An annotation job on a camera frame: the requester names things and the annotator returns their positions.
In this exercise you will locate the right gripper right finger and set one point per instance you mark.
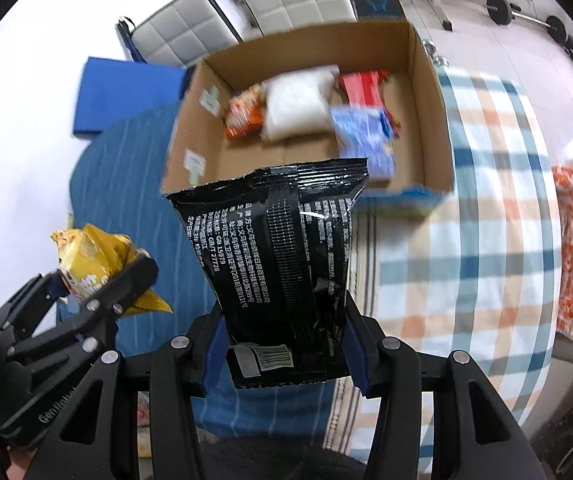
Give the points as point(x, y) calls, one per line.
point(475, 435)

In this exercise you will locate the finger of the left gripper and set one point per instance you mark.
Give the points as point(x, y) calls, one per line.
point(98, 315)
point(26, 308)

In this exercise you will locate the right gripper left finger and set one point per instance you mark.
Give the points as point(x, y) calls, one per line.
point(95, 435)

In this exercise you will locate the yellow panda snack bag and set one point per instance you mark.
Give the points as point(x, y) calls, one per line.
point(89, 257)

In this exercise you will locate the black snack bag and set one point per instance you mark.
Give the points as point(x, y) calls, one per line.
point(275, 247)

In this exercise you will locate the orange panda snack bag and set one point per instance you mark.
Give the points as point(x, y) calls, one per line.
point(245, 114)

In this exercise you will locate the blue tissue pack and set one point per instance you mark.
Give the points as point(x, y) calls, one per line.
point(366, 132)

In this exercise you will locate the white soft pouch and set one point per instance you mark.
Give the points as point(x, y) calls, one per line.
point(297, 103)

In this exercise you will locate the checkered plaid cushion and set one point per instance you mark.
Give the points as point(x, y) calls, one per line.
point(482, 272)

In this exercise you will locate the open cardboard box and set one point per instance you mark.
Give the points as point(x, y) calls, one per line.
point(200, 152)

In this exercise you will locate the blue foam mat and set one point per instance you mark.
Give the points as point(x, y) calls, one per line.
point(111, 91)

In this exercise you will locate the left white quilted chair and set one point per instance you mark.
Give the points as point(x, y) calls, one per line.
point(183, 32)

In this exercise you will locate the red snack packet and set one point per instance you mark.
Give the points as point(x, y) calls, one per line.
point(366, 89)

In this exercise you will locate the floor barbell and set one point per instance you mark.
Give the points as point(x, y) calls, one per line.
point(503, 13)

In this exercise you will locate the black blue bench pad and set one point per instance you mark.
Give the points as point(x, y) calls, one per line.
point(379, 9)

